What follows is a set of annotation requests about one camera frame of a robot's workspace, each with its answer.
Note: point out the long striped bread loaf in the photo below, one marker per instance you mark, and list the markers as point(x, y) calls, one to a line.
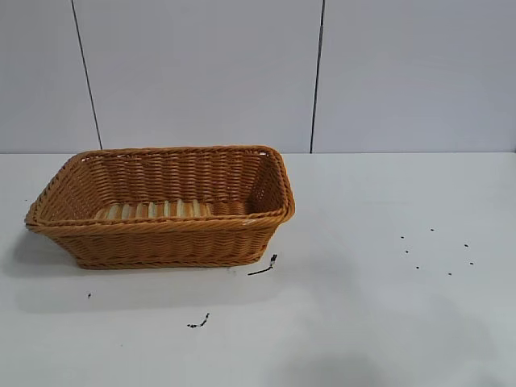
point(153, 210)

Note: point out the brown woven wicker basket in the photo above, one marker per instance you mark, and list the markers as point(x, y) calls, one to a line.
point(161, 238)

